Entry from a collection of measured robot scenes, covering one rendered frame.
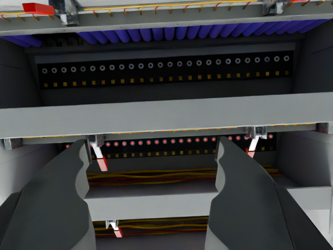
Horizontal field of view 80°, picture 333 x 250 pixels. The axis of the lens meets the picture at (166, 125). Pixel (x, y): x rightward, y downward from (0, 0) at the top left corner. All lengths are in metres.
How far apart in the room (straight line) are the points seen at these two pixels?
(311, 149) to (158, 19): 0.41
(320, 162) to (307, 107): 0.18
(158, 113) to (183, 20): 0.14
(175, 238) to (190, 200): 0.26
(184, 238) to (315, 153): 0.40
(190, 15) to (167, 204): 0.32
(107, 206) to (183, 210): 0.15
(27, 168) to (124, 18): 0.37
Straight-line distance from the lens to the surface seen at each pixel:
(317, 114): 0.38
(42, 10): 0.25
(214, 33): 0.39
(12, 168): 0.49
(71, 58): 0.48
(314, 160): 0.53
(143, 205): 0.41
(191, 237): 0.66
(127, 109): 0.31
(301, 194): 0.48
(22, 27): 0.37
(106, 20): 0.33
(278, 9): 0.31
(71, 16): 0.31
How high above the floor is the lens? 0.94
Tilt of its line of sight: 25 degrees up
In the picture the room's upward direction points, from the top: 177 degrees clockwise
